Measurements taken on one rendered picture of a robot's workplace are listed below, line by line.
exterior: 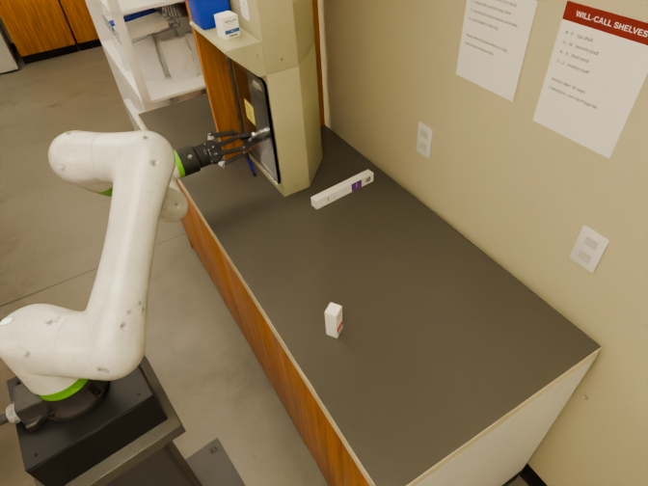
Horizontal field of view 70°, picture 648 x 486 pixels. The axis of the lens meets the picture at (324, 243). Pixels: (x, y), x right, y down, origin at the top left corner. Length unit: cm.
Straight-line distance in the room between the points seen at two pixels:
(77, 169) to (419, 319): 93
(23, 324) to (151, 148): 43
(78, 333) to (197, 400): 143
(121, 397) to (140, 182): 49
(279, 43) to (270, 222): 58
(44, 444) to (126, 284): 40
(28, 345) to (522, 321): 117
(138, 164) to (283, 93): 65
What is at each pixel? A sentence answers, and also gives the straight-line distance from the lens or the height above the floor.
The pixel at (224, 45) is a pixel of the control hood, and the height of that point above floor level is 151.
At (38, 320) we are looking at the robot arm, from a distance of 106.
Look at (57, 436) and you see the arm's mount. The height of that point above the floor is 106.
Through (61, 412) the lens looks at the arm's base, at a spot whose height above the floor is 108.
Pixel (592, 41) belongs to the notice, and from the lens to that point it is 117.
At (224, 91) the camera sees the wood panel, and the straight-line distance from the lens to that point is 188.
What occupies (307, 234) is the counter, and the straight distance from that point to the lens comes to 157.
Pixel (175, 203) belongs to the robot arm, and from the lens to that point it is 148.
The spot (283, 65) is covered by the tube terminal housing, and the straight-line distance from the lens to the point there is 151.
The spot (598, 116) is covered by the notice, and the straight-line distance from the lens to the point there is 119.
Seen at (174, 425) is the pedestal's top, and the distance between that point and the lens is 124.
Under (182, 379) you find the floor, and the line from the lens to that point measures 244.
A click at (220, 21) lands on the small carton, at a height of 156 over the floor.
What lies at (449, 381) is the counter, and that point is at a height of 94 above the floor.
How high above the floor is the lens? 200
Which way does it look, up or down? 44 degrees down
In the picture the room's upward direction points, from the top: 4 degrees counter-clockwise
